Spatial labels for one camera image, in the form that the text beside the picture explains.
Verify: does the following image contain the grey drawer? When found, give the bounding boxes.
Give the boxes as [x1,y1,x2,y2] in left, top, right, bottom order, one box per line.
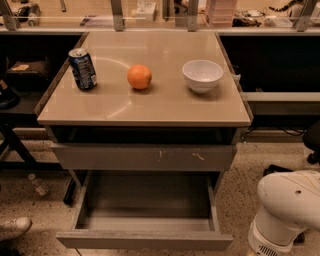
[51,143,236,172]
[56,171,233,251]

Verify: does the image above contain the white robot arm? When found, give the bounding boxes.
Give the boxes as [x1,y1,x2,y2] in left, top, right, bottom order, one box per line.
[248,170,320,256]

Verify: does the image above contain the beige drawer cabinet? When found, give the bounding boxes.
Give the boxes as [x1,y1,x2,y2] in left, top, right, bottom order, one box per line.
[34,30,254,198]

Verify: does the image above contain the grey top drawer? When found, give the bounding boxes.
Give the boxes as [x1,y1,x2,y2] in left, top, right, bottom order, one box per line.
[51,143,236,172]

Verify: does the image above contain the orange fruit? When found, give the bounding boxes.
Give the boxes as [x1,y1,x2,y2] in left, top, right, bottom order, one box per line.
[127,64,152,90]

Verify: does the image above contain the white bowl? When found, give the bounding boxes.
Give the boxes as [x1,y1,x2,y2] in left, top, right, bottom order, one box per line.
[182,60,224,93]

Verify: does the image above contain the blue soda can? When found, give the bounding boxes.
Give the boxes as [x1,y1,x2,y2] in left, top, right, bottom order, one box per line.
[68,48,97,90]

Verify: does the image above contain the white box on shelf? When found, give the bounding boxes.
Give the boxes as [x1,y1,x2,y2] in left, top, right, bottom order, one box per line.
[135,0,157,21]

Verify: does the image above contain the pink stacked trays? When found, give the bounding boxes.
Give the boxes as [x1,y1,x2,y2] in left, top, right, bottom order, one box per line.
[205,0,238,27]

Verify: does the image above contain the clear plastic bottle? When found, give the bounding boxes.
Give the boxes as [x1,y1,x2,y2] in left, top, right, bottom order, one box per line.
[28,173,49,196]

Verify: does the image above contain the black stand left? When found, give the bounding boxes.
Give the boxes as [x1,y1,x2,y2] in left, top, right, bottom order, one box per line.
[0,56,78,205]

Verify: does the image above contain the white shoe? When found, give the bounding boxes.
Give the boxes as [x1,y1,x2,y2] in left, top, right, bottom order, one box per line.
[0,217,32,242]

